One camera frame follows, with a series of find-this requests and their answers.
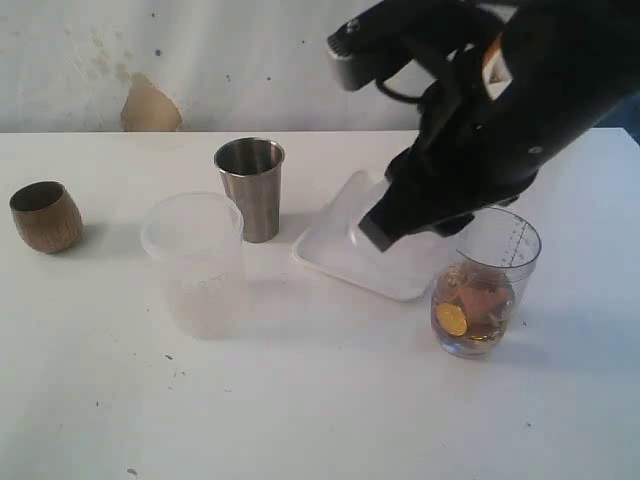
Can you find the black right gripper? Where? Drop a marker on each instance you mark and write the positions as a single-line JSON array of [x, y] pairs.
[[464, 158]]

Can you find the stainless steel cup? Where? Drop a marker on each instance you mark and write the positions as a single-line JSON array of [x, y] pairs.
[[250, 170]]

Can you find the clear plastic shaker cup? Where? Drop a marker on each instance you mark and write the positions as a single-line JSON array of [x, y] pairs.
[[500, 239]]

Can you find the translucent plastic container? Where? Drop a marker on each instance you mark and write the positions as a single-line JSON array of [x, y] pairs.
[[194, 241]]

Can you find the brown wooden cup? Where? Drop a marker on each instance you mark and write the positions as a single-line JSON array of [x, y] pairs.
[[46, 217]]

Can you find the clear dome shaker lid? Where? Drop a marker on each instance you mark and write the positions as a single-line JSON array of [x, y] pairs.
[[369, 251]]

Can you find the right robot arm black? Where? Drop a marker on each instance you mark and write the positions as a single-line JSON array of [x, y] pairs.
[[590, 64]]

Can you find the white rectangular tray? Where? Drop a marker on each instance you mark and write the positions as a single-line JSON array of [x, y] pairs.
[[325, 246]]

